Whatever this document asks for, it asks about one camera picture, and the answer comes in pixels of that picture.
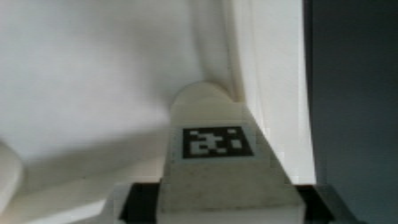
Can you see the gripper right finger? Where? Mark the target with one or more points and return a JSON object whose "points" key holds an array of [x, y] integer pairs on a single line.
{"points": [[325, 207]]}

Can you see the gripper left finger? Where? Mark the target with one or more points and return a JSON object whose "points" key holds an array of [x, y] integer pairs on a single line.
{"points": [[130, 205]]}

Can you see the white leg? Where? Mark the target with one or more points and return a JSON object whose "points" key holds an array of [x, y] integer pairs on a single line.
{"points": [[224, 185]]}

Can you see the white square tabletop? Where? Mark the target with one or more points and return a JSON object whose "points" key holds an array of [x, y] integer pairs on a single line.
{"points": [[99, 56]]}

